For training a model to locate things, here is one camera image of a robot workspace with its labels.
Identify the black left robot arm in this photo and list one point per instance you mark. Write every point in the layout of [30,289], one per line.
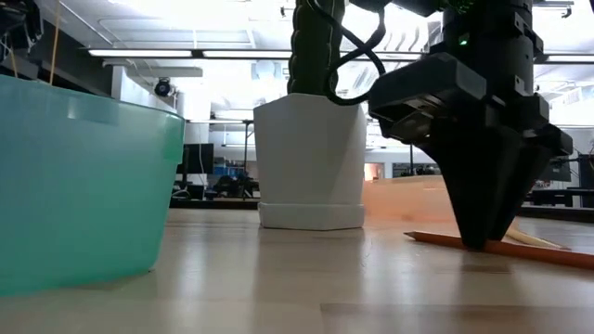
[21,23]

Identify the blue storage bins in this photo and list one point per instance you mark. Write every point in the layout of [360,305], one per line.
[227,172]

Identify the orange translucent plastic bin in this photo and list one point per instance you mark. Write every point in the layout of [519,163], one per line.
[404,199]

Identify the green cactus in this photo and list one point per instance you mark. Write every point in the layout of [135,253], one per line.
[308,46]

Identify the green translucent plastic bin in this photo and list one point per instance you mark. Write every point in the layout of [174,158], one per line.
[79,185]

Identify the orange pencil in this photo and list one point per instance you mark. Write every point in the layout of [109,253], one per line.
[533,253]

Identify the black metal stand frame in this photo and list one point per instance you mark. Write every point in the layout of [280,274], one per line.
[410,160]

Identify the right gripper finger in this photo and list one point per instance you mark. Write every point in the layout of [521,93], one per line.
[473,185]
[522,181]

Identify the round black mounted camera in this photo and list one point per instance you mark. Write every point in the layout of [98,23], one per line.
[162,87]

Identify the white faceted plant pot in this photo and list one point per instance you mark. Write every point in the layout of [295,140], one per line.
[308,158]

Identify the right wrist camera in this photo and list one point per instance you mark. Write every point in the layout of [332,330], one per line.
[417,93]

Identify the black computer monitor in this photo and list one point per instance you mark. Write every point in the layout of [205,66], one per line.
[587,171]
[559,171]
[195,158]

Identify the black desk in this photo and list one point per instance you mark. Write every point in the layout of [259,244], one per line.
[557,195]

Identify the yellow pencil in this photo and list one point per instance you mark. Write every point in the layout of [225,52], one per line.
[533,240]

